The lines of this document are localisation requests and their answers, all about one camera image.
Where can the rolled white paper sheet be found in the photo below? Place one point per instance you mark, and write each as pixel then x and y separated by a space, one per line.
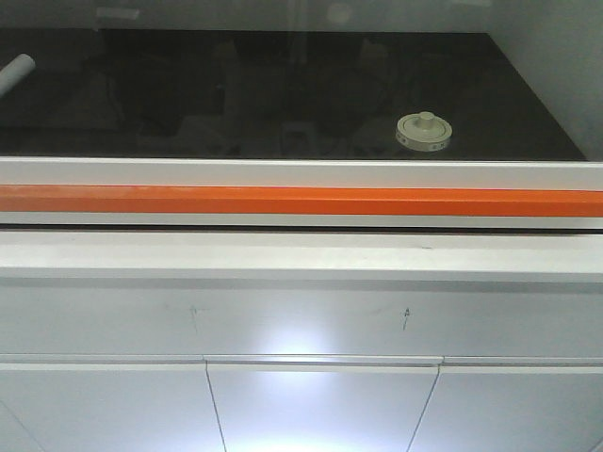
pixel 15 72

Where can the glass jar with beige lid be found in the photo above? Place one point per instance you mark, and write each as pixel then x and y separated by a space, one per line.
pixel 423 132

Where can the white fume hood base cabinet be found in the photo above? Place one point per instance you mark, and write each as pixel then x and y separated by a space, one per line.
pixel 205 341

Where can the orange and white sash handle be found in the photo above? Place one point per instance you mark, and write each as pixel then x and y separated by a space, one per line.
pixel 366 191

